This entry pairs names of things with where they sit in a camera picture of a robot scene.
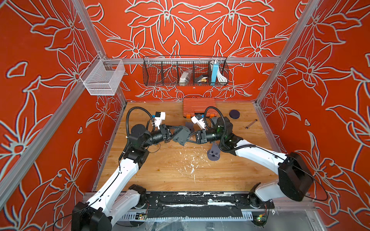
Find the dark round disc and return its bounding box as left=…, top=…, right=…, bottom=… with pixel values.
left=229, top=109, right=241, bottom=119

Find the light blue box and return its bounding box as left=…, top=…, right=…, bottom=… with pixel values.
left=211, top=62, right=219, bottom=86

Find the white wire wall basket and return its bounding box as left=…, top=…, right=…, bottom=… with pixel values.
left=82, top=59, right=126, bottom=96

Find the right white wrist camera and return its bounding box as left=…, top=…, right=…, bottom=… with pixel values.
left=191, top=114, right=206, bottom=130

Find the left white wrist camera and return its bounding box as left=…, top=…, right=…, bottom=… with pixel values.
left=153, top=112, right=166, bottom=129

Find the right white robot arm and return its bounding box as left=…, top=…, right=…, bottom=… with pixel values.
left=191, top=106, right=317, bottom=208

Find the purple phone stand front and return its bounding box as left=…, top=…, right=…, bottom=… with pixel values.
left=207, top=143, right=221, bottom=161

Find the orange plastic tool case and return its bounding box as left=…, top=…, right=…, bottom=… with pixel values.
left=183, top=97, right=216, bottom=118

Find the silver foil packet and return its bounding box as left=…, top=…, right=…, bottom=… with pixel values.
left=179, top=70, right=192, bottom=87

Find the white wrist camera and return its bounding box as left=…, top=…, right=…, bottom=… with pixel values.
left=191, top=114, right=206, bottom=130
left=153, top=112, right=166, bottom=129

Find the purple-grey phone stand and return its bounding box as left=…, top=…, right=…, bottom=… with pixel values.
left=185, top=122, right=195, bottom=133

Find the white cable bundle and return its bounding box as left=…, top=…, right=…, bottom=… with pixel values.
left=216, top=64, right=227, bottom=85

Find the small black box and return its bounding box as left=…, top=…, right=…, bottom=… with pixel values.
left=194, top=75, right=208, bottom=84

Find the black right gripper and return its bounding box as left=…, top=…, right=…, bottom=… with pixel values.
left=184, top=132, right=225, bottom=148

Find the black wire wall basket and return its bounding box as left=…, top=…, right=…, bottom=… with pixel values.
left=143, top=55, right=229, bottom=87

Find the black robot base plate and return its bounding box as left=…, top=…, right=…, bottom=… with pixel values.
left=129, top=192, right=275, bottom=220

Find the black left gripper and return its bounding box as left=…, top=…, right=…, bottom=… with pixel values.
left=141, top=126, right=183, bottom=150

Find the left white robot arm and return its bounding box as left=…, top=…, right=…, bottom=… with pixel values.
left=71, top=106, right=191, bottom=231

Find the black phone stand front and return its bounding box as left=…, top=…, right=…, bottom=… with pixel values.
left=173, top=126, right=191, bottom=146

